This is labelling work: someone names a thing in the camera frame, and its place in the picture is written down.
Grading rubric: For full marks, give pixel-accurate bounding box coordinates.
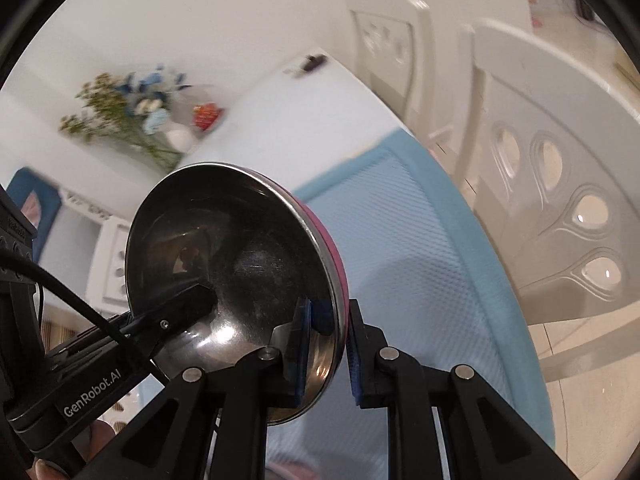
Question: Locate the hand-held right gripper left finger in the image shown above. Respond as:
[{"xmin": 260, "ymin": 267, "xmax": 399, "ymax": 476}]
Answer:
[{"xmin": 87, "ymin": 297, "xmax": 316, "ymax": 480}]

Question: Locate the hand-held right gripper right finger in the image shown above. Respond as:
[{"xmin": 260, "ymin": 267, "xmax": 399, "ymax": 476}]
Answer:
[{"xmin": 347, "ymin": 299, "xmax": 576, "ymax": 480}]

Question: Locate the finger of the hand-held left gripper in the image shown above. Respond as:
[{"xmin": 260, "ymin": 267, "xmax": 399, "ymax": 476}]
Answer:
[{"xmin": 107, "ymin": 284, "xmax": 218, "ymax": 366}]

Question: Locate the pink bowl with metal inside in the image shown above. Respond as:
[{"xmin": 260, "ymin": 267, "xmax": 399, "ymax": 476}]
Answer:
[{"xmin": 124, "ymin": 161, "xmax": 350, "ymax": 427}]

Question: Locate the person's left hand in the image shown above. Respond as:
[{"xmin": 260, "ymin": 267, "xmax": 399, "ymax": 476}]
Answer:
[{"xmin": 27, "ymin": 420, "xmax": 117, "ymax": 480}]

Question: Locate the white wooden chair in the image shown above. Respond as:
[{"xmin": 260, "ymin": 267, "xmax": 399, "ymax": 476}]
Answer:
[
  {"xmin": 457, "ymin": 19, "xmax": 640, "ymax": 386},
  {"xmin": 345, "ymin": 0, "xmax": 437, "ymax": 148},
  {"xmin": 99, "ymin": 220, "xmax": 132, "ymax": 307}
]

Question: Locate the light blue woven mat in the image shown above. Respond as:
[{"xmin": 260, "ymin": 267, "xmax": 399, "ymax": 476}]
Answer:
[{"xmin": 135, "ymin": 130, "xmax": 556, "ymax": 466}]

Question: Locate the blue cushion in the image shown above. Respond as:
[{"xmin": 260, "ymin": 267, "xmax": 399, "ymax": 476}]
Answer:
[{"xmin": 7, "ymin": 167, "xmax": 62, "ymax": 235}]

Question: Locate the small red object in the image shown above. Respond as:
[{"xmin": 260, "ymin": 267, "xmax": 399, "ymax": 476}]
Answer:
[{"xmin": 192, "ymin": 103, "xmax": 224, "ymax": 131}]

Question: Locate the flower bouquet in white vase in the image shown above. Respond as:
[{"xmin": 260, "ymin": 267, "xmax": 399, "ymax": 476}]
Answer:
[{"xmin": 59, "ymin": 64, "xmax": 201, "ymax": 173}]

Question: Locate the small black object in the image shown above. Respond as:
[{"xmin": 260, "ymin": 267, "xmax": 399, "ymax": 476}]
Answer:
[{"xmin": 284, "ymin": 53, "xmax": 329, "ymax": 79}]

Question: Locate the black cable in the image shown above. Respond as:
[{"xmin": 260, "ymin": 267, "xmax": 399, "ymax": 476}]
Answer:
[{"xmin": 0, "ymin": 252, "xmax": 153, "ymax": 376}]

